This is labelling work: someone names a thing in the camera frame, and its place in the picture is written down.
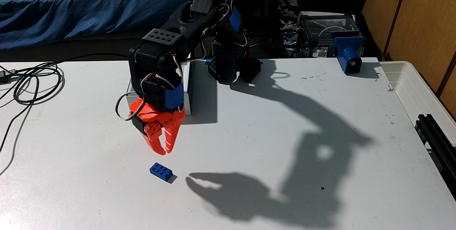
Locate blue toy brick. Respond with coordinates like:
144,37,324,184
150,163,173,182

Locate white cardboard box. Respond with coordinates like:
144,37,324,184
126,61,193,116

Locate grey bed base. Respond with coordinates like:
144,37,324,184
0,21,218,63

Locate blue bed sheet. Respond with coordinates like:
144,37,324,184
0,0,219,50

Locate black power plug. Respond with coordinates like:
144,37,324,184
0,69,16,83

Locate black cluttered equipment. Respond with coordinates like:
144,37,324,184
265,0,303,59

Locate white plastic bin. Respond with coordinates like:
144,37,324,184
379,61,456,141

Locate black aluminium extrusion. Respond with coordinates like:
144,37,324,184
415,114,456,198

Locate wooden cabinet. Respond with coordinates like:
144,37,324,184
361,0,456,116

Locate black cable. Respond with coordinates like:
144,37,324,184
0,53,130,175

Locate clear enclosure black frame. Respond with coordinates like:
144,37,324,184
297,11,362,58

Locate blue printed clamp mount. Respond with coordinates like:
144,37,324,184
332,31,365,75

